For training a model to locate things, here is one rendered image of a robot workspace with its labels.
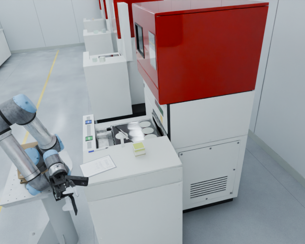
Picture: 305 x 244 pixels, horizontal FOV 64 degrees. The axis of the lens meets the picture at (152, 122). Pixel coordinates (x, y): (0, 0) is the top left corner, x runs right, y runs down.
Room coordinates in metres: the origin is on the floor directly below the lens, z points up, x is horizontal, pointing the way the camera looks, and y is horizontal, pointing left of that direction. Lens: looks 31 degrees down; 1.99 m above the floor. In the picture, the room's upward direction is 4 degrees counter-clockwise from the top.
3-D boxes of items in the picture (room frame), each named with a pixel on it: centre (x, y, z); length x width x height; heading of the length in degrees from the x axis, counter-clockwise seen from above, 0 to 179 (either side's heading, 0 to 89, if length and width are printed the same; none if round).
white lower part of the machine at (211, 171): (1.99, -0.36, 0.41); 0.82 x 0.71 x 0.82; 12
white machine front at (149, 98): (1.92, -0.03, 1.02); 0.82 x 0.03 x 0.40; 12
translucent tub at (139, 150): (1.32, 0.10, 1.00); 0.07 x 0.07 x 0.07; 15
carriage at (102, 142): (1.61, 0.41, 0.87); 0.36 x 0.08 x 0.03; 12
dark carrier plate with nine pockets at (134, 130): (1.69, 0.15, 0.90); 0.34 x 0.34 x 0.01; 12
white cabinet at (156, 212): (1.59, 0.24, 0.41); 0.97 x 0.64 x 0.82; 12
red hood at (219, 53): (1.99, -0.33, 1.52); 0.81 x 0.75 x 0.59; 12
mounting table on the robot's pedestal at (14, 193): (1.35, 0.84, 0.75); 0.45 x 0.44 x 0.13; 105
